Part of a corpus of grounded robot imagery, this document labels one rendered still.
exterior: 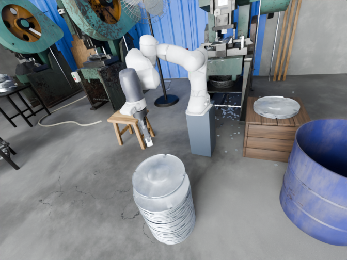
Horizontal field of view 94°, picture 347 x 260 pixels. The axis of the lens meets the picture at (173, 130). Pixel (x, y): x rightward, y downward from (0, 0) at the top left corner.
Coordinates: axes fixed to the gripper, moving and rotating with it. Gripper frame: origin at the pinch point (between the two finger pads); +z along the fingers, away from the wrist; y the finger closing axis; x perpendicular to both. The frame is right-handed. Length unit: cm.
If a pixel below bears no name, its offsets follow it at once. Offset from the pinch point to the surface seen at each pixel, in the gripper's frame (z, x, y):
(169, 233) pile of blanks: 38, 2, -33
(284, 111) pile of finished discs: 11, -94, 5
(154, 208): 15.0, 4.8, -30.8
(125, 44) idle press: -34, 3, 208
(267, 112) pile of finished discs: 12, -85, 11
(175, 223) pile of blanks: 27.6, -2.6, -33.9
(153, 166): 13.8, 1.4, -6.5
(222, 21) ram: -44, -86, 80
